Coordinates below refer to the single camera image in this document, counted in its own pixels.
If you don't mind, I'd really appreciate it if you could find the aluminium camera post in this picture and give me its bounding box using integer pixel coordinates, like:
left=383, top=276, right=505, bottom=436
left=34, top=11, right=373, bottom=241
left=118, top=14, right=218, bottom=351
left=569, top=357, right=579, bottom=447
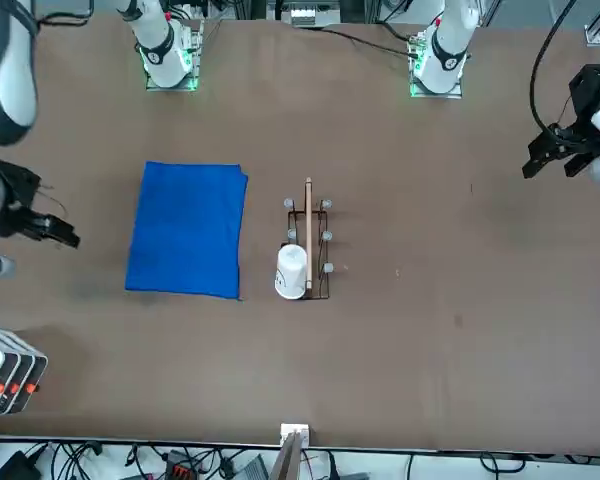
left=269, top=422, right=312, bottom=480

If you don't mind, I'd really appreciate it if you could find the black base cable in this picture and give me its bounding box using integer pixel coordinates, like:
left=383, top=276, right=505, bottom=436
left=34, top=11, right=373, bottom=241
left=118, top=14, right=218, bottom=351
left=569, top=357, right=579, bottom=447
left=318, top=26, right=412, bottom=59

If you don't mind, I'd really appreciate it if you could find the white smiley cup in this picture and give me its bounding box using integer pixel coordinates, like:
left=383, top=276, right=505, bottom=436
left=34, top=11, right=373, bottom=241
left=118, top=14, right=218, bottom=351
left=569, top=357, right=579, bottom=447
left=271, top=243, right=312, bottom=302

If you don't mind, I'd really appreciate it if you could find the black wire cup rack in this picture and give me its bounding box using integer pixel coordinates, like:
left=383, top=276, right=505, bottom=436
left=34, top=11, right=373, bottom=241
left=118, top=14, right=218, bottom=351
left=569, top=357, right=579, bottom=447
left=282, top=176, right=334, bottom=302

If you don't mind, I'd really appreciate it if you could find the white power strip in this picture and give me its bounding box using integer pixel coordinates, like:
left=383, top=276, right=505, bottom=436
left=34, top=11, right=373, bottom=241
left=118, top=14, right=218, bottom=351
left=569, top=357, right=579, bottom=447
left=288, top=5, right=317, bottom=27

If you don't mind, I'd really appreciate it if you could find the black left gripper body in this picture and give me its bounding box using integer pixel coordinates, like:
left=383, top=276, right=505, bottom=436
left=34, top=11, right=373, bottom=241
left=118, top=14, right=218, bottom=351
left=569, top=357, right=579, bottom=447
left=547, top=63, right=600, bottom=152

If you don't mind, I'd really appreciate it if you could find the black orange hub device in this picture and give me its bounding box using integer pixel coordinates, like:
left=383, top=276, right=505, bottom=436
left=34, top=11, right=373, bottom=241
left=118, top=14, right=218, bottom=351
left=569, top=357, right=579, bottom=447
left=163, top=451, right=202, bottom=480

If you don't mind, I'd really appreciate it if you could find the thick black hose cable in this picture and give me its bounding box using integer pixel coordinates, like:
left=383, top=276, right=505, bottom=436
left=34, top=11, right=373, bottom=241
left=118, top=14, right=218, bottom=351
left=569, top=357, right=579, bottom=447
left=528, top=0, right=580, bottom=132

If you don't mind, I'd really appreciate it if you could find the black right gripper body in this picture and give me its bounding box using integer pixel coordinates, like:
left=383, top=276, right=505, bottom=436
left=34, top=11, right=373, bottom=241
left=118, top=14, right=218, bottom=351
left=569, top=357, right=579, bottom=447
left=0, top=156, right=50, bottom=238

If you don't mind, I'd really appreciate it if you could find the blue towel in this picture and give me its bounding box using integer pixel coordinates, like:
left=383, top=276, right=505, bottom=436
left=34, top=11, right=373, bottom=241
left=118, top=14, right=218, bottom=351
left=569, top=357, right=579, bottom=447
left=124, top=159, right=250, bottom=302

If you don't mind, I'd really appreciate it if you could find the large black power adapter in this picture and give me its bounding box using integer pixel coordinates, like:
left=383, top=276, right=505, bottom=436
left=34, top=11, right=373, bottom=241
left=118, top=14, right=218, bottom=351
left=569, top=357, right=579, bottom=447
left=0, top=448, right=42, bottom=480

